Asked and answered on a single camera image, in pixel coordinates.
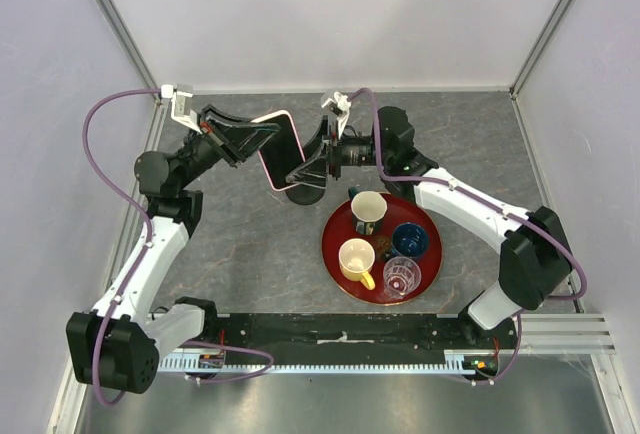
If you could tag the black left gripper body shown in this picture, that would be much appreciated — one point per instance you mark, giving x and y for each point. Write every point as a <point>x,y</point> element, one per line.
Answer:
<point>218,137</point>

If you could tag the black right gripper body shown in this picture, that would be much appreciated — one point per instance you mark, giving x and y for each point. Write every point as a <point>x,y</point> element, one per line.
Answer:
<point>349,150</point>

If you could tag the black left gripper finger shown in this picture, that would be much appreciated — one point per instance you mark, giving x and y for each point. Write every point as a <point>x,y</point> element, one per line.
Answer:
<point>212,115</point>
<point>248,138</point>

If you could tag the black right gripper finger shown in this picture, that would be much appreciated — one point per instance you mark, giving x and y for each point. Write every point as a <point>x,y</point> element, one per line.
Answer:
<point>316,149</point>
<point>312,173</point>

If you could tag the pink smartphone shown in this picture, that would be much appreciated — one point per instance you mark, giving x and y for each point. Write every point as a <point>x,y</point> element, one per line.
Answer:
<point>283,152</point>

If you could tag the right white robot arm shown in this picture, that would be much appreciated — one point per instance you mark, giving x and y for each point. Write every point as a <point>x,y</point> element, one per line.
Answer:
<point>535,257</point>

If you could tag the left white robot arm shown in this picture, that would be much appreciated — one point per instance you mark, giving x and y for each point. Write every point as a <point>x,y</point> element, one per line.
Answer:
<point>115,345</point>

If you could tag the black phone stand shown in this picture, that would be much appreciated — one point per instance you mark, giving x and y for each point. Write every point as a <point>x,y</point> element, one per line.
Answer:
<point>304,195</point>

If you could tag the green mug white inside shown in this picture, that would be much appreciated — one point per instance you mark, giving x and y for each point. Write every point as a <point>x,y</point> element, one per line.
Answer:
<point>368,210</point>

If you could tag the red round tray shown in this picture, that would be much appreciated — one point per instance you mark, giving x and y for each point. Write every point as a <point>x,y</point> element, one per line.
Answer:
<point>339,229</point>

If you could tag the yellow mug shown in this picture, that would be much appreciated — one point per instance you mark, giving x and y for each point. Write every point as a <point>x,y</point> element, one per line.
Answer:
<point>356,258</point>

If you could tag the blue mug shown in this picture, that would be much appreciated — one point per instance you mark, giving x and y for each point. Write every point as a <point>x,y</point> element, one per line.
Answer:
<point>409,240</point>

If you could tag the clear glass tumbler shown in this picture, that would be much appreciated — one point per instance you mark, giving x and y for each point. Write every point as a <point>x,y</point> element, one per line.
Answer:
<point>401,277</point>

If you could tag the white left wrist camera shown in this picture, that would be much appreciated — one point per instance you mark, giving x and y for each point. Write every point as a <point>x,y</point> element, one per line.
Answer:
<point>181,97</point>

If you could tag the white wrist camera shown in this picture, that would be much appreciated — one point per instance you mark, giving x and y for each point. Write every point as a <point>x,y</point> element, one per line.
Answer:
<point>340,105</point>
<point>181,97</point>

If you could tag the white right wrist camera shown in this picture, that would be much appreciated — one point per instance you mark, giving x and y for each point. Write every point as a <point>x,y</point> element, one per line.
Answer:
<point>340,105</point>

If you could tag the aluminium frame rail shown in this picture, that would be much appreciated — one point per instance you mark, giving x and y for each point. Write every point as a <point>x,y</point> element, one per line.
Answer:
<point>126,40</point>

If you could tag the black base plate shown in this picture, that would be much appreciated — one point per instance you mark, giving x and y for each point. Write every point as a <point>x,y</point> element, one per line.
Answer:
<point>341,339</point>

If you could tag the blue slotted cable duct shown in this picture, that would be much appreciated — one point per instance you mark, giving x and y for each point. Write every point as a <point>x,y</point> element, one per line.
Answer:
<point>201,362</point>

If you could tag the right aluminium frame post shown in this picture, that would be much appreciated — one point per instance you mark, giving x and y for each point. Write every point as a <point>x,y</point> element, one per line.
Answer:
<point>540,45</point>

